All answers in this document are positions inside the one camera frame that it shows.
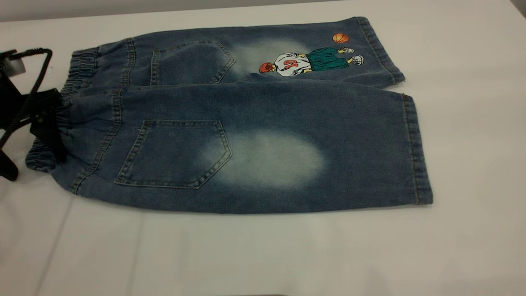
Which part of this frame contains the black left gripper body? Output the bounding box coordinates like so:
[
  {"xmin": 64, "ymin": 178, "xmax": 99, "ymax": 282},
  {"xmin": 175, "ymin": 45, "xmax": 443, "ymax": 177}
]
[{"xmin": 0, "ymin": 75, "xmax": 32, "ymax": 129}]

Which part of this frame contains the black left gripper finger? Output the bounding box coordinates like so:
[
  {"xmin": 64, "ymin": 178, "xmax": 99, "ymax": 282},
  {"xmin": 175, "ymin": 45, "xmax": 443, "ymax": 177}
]
[
  {"xmin": 29, "ymin": 88, "xmax": 69, "ymax": 163},
  {"xmin": 0, "ymin": 149, "xmax": 19, "ymax": 182}
]

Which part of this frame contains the blue denim shorts basketball print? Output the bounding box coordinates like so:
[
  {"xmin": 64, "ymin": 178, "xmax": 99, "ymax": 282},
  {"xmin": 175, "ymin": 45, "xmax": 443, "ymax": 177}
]
[{"xmin": 25, "ymin": 16, "xmax": 434, "ymax": 215}]

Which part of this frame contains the grey wrist camera housing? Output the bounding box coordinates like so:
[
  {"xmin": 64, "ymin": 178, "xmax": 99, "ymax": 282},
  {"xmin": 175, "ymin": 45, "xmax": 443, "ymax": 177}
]
[{"xmin": 0, "ymin": 50, "xmax": 26, "ymax": 78}]

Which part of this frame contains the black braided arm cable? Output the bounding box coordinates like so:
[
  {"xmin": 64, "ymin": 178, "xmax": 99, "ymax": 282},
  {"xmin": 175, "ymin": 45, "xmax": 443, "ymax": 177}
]
[{"xmin": 0, "ymin": 48, "xmax": 53, "ymax": 148}]

